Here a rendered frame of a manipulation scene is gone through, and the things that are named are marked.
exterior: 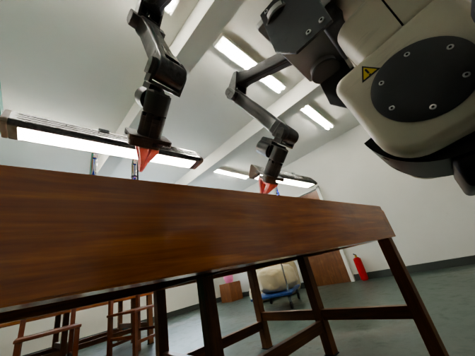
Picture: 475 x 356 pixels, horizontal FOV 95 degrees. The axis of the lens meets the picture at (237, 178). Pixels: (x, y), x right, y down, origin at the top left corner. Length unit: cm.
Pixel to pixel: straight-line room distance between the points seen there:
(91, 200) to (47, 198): 6
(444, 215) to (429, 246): 58
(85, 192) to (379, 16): 52
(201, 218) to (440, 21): 47
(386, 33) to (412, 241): 478
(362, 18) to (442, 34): 11
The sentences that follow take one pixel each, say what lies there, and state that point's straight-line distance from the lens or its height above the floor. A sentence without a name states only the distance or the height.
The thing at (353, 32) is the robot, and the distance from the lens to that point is 44.
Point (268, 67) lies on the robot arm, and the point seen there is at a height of 129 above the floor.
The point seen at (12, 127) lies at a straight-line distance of 86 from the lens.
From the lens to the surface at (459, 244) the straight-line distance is 504.
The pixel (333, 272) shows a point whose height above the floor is 23.
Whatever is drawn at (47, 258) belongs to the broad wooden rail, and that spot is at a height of 63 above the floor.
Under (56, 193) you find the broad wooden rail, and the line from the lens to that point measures 43.
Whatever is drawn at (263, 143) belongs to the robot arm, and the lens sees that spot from 85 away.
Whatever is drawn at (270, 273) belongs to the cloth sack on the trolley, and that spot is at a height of 50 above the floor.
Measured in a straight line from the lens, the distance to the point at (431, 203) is 505.
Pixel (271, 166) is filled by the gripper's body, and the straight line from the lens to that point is 80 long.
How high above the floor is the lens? 56
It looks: 24 degrees up
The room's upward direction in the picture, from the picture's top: 13 degrees counter-clockwise
